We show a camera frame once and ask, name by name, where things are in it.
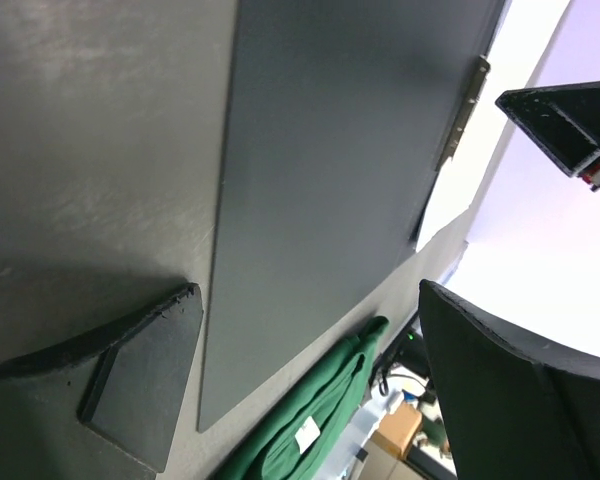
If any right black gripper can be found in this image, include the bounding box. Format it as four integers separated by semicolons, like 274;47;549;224
496;81;600;191

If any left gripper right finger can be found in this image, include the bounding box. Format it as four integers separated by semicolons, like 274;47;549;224
419;280;600;479

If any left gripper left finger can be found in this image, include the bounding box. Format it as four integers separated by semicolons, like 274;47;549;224
0;283;204;479

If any white folder black inside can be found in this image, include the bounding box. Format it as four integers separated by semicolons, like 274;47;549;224
198;1;505;430

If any white printed paper stack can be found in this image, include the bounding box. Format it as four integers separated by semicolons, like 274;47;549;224
415;0;569;252

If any green folded t-shirt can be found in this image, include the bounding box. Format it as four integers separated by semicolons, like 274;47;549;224
212;316;389;479

